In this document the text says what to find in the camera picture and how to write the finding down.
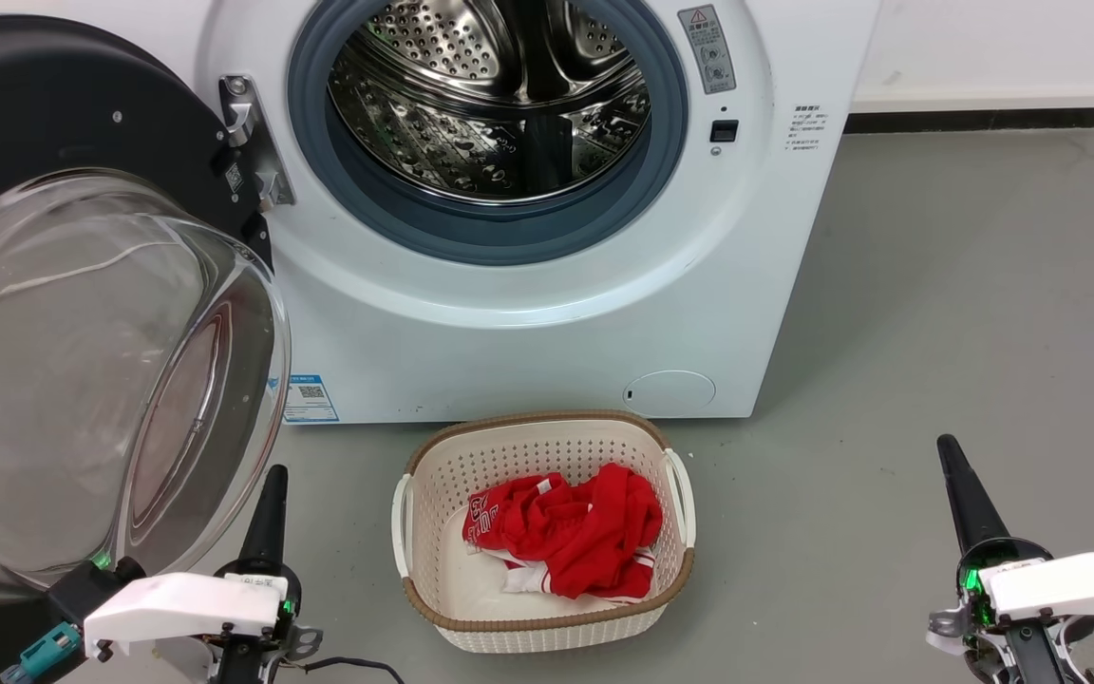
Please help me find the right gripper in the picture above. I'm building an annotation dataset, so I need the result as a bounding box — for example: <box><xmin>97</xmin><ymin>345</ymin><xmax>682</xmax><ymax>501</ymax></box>
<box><xmin>926</xmin><ymin>433</ymin><xmax>1072</xmax><ymax>684</ymax></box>

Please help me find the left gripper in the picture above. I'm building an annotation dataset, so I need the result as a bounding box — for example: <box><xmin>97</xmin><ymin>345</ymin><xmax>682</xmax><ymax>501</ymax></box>
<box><xmin>210</xmin><ymin>465</ymin><xmax>325</xmax><ymax>684</ymax></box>

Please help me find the black round glass washer door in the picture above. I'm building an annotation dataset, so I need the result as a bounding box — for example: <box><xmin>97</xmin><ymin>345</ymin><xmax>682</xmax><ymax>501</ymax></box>
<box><xmin>0</xmin><ymin>13</ymin><xmax>294</xmax><ymax>609</ymax></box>

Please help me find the white front-load washing machine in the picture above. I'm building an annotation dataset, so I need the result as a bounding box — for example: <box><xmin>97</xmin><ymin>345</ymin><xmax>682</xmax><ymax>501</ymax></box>
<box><xmin>194</xmin><ymin>0</ymin><xmax>883</xmax><ymax>426</ymax></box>

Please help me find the metal door hinge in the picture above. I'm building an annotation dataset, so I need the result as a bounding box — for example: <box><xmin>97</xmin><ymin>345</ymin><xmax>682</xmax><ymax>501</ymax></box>
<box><xmin>217</xmin><ymin>73</ymin><xmax>297</xmax><ymax>212</ymax></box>

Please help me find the blue white label sticker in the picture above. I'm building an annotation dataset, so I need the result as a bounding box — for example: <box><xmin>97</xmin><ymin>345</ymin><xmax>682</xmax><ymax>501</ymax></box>
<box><xmin>281</xmin><ymin>372</ymin><xmax>341</xmax><ymax>425</ymax></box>

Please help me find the beige perforated laundry basket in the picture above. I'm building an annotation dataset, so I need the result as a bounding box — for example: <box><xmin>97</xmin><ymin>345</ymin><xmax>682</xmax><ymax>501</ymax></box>
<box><xmin>390</xmin><ymin>409</ymin><xmax>698</xmax><ymax>656</ymax></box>

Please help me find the red sports jersey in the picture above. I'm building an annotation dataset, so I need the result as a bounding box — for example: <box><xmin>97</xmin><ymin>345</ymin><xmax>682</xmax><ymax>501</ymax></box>
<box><xmin>461</xmin><ymin>462</ymin><xmax>665</xmax><ymax>602</ymax></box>

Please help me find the round white filter cover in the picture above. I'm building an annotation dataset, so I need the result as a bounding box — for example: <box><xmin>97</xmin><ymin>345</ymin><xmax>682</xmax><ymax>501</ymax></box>
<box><xmin>622</xmin><ymin>370</ymin><xmax>718</xmax><ymax>417</ymax></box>

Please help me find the black baseboard strip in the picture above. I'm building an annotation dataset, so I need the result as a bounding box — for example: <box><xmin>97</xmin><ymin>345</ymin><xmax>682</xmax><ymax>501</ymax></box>
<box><xmin>843</xmin><ymin>106</ymin><xmax>1094</xmax><ymax>135</ymax></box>

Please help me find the steel perforated washer drum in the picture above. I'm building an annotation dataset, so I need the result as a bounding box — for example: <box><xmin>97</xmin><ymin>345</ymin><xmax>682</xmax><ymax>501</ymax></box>
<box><xmin>328</xmin><ymin>0</ymin><xmax>653</xmax><ymax>206</ymax></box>

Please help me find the grey warning sticker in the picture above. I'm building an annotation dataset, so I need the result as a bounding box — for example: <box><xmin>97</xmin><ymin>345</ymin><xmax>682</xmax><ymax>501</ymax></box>
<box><xmin>677</xmin><ymin>4</ymin><xmax>739</xmax><ymax>96</ymax></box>

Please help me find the thin black cable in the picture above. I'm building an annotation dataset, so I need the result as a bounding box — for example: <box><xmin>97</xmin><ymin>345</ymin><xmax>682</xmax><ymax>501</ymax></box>
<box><xmin>303</xmin><ymin>655</ymin><xmax>406</xmax><ymax>684</ymax></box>

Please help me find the teal camera cable connector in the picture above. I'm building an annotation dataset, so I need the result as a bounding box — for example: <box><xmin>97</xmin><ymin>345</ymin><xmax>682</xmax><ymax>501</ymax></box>
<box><xmin>0</xmin><ymin>621</ymin><xmax>84</xmax><ymax>684</ymax></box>

